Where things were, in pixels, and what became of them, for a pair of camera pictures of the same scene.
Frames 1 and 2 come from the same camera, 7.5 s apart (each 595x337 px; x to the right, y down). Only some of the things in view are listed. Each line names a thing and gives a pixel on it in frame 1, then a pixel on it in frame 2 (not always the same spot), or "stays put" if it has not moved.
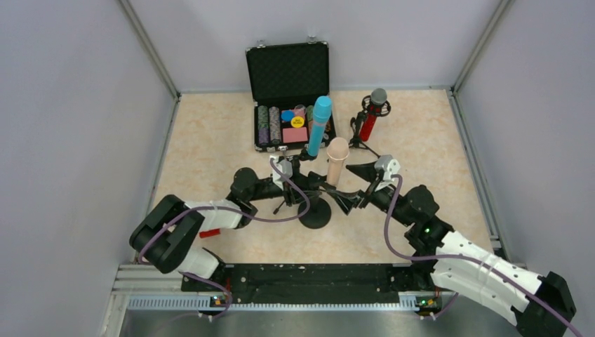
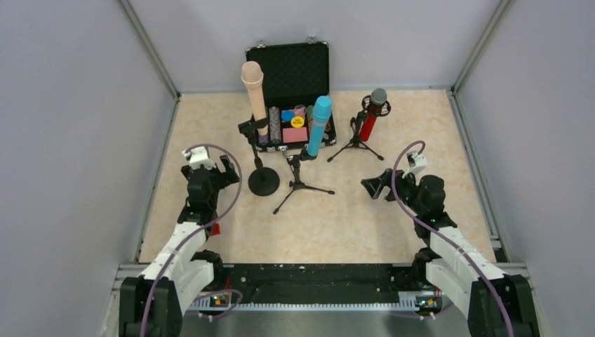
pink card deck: (292, 135) stays put
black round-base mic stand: (315, 213) → (262, 181)
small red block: (210, 232) stays put
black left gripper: (297, 180) → (227, 168)
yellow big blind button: (297, 121) stays put
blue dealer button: (287, 115) stays put
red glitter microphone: (378, 98) stays put
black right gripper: (368, 187) → (388, 184)
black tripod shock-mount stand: (358, 121) stays put
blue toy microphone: (322, 109) stays put
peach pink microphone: (337, 150) → (252, 74)
